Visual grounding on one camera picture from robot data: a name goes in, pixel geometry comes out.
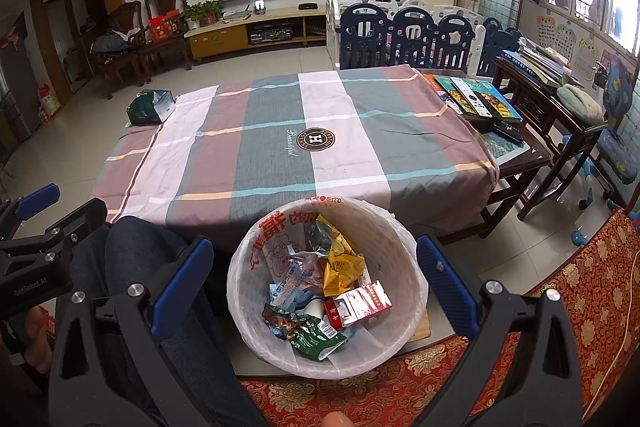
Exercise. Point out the checked tablecloth table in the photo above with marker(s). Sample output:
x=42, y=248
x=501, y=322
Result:
x=350, y=127

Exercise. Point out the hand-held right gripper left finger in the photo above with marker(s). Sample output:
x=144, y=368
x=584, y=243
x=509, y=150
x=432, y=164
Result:
x=182, y=287

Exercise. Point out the white blue-striped packet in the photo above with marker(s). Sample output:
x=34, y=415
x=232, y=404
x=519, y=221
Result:
x=295, y=294

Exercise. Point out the person's left hand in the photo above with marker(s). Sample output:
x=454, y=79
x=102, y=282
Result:
x=37, y=342

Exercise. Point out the navy white playpen fence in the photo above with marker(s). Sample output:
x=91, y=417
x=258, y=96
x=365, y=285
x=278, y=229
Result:
x=410, y=39

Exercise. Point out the black remote control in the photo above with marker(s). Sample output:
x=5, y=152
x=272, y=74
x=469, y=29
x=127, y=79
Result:
x=509, y=133

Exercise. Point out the red white bag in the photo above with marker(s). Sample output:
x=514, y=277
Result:
x=49, y=102

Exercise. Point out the black amplifier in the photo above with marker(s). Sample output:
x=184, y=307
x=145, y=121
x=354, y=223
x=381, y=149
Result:
x=270, y=36

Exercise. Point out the grey refrigerator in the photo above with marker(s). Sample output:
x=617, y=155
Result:
x=17, y=102

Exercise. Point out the row of wall charts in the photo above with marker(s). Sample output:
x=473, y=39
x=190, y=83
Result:
x=565, y=39

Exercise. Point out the yellow snack bag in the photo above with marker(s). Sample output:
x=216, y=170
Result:
x=342, y=269

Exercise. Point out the person's leg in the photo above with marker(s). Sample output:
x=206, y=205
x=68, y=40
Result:
x=135, y=257

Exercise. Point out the pink plastic bag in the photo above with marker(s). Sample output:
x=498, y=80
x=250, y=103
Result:
x=299, y=264

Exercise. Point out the black set-top box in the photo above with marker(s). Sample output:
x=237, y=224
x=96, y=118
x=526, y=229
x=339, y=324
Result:
x=308, y=6

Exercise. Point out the stack of books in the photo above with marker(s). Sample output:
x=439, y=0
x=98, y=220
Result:
x=542, y=62

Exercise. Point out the row of picture books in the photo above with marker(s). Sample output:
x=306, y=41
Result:
x=475, y=97

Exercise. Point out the yellow wooden television cabinet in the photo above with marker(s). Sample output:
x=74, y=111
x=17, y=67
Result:
x=220, y=39

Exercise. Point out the red gift box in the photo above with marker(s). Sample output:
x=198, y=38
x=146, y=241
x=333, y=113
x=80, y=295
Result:
x=165, y=27

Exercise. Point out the blue chair cushion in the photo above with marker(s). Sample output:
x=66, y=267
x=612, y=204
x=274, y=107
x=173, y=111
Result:
x=620, y=152

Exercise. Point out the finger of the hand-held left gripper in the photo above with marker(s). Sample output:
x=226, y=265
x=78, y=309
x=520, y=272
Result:
x=37, y=199
x=85, y=217

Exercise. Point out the green red snack bag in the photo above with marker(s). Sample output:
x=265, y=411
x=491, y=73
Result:
x=305, y=332

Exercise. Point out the dark green box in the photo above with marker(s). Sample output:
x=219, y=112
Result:
x=147, y=107

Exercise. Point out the dark bag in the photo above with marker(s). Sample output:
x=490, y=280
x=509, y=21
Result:
x=110, y=43

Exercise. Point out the red snack wrapper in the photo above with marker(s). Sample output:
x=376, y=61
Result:
x=360, y=304

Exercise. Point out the potted green plant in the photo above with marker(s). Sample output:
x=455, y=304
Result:
x=202, y=12

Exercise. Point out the person's right hand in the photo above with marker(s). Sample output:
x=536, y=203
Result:
x=340, y=420

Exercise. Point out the grey round cushion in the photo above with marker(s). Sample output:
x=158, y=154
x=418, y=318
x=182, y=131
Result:
x=580, y=104

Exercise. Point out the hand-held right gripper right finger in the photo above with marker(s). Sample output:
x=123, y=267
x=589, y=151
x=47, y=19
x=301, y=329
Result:
x=447, y=287

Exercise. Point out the white lined waste bin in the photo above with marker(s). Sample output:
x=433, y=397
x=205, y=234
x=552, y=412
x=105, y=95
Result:
x=390, y=252

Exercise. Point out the clear plastic wrapper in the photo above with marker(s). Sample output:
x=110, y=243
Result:
x=320, y=237

